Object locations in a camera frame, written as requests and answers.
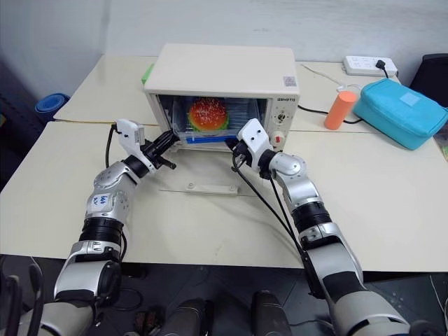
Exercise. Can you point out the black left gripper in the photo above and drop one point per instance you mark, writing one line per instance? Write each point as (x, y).
(152, 152)

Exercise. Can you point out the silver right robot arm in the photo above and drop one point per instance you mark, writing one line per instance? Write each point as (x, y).
(304, 196)

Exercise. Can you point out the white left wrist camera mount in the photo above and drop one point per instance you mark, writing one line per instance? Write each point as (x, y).
(127, 134)

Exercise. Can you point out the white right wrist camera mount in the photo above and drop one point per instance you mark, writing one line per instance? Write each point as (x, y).
(255, 136)

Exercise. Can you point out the dark rounded shape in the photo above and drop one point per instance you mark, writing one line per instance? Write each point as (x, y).
(271, 315)
(189, 318)

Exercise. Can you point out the black power plug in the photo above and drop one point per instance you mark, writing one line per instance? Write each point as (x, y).
(381, 64)

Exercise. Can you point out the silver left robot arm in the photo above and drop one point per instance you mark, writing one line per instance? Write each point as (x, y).
(105, 182)

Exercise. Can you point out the toy hamburger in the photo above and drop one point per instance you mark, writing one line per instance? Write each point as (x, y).
(208, 112)

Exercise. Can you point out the orange cylinder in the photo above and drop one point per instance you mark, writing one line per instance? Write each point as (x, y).
(339, 110)

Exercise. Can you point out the green block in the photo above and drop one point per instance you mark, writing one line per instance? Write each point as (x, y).
(147, 75)

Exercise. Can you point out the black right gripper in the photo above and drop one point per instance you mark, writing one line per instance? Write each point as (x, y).
(245, 157)

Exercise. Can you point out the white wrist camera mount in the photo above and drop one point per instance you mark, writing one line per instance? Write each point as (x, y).
(127, 134)
(255, 136)

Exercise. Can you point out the white power strip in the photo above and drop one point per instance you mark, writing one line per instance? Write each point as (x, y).
(360, 64)

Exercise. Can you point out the cream toaster oven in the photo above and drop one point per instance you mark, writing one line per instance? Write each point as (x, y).
(210, 70)

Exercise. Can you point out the green patterned item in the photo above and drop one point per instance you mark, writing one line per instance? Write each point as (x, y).
(444, 140)

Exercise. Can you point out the teal zip bag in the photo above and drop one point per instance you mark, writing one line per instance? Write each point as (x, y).
(395, 112)

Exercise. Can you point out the clear plastic food container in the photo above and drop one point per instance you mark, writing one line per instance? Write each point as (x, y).
(206, 139)

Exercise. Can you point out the black chair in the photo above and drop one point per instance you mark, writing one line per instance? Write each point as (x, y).
(434, 77)

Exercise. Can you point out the blue rolled mat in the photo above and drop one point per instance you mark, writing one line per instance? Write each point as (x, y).
(50, 103)

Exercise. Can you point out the black curved bars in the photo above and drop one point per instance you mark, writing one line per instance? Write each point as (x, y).
(35, 280)

